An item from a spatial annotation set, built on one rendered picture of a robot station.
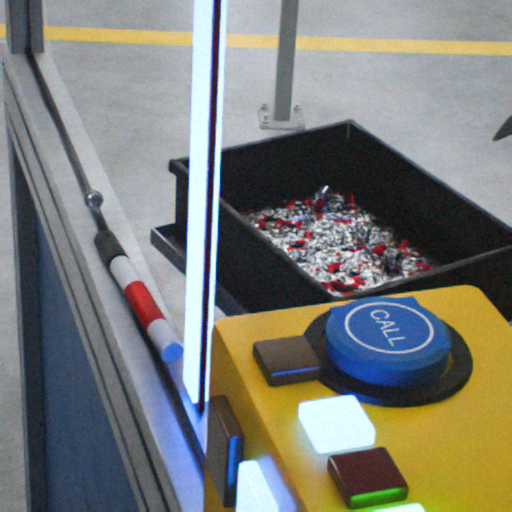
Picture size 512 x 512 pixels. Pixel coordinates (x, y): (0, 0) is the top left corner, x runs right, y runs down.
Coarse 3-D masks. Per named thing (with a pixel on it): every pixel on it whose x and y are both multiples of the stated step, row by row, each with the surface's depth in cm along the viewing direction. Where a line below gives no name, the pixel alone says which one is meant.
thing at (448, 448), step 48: (240, 336) 41; (288, 336) 41; (480, 336) 42; (240, 384) 39; (288, 384) 39; (336, 384) 39; (432, 384) 39; (480, 384) 40; (288, 432) 37; (384, 432) 37; (432, 432) 37; (480, 432) 38; (288, 480) 36; (432, 480) 36; (480, 480) 36
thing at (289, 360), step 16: (304, 336) 40; (256, 352) 40; (272, 352) 39; (288, 352) 39; (304, 352) 39; (272, 368) 39; (288, 368) 39; (304, 368) 39; (320, 368) 39; (272, 384) 39
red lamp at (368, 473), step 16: (384, 448) 36; (336, 464) 35; (352, 464) 35; (368, 464) 35; (384, 464) 35; (336, 480) 35; (352, 480) 35; (368, 480) 35; (384, 480) 35; (400, 480) 35; (352, 496) 34; (368, 496) 34; (384, 496) 34; (400, 496) 35
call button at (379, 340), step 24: (336, 312) 41; (360, 312) 41; (384, 312) 41; (408, 312) 41; (336, 336) 40; (360, 336) 40; (384, 336) 40; (408, 336) 40; (432, 336) 40; (336, 360) 40; (360, 360) 39; (384, 360) 39; (408, 360) 39; (432, 360) 39; (384, 384) 39; (408, 384) 39
